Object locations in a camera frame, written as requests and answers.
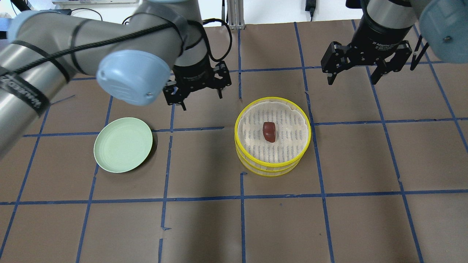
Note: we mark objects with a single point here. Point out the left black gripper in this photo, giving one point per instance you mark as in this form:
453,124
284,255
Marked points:
193,67

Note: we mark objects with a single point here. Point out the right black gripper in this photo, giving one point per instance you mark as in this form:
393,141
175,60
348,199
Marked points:
376,35

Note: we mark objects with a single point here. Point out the brown bun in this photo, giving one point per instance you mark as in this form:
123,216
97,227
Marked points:
269,131

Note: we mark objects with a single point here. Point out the yellow steamer layer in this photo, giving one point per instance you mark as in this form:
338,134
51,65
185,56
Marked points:
293,130
269,170

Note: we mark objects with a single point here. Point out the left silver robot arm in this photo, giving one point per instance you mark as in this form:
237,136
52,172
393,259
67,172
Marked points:
162,49

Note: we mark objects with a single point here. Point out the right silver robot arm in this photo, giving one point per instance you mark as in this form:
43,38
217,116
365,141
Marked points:
437,24

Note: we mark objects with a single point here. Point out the light green plate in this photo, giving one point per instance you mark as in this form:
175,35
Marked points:
123,145

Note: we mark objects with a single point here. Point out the black wall power adapter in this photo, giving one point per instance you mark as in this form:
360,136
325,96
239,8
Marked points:
310,5

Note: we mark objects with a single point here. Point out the aluminium frame post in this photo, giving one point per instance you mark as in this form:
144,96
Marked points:
235,14

